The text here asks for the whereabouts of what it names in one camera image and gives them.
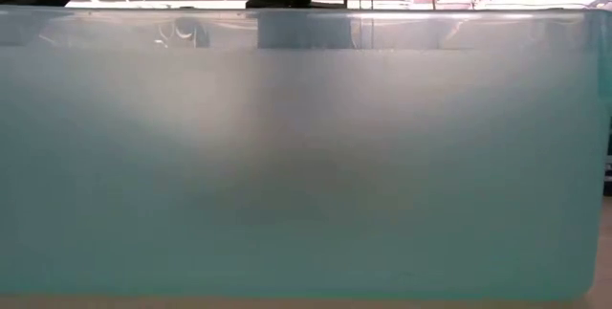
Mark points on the green translucent plastic bin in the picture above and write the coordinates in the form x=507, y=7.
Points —
x=306, y=180

